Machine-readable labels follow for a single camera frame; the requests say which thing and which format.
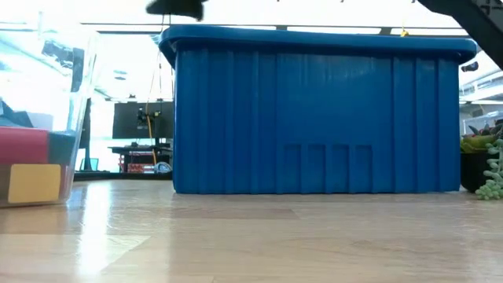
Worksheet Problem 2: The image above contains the large blue plastic bin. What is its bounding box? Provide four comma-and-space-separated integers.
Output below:
159, 24, 479, 196

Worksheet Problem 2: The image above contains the red foam block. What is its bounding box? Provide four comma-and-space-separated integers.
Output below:
0, 126, 50, 165

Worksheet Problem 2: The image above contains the black background monitor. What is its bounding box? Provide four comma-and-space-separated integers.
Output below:
112, 101, 174, 139

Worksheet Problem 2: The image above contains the clear plastic block box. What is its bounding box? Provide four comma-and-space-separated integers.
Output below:
0, 11, 99, 208

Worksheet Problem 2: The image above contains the black pillar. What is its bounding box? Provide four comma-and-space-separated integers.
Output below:
70, 47, 93, 173

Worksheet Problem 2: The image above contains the black ceiling camera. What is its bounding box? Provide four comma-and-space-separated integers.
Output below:
41, 39, 74, 68

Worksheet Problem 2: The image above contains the artificial succulent in black pot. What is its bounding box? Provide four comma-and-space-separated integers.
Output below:
459, 121, 503, 201

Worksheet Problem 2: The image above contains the black background table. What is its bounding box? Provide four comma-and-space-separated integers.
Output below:
108, 141, 174, 174

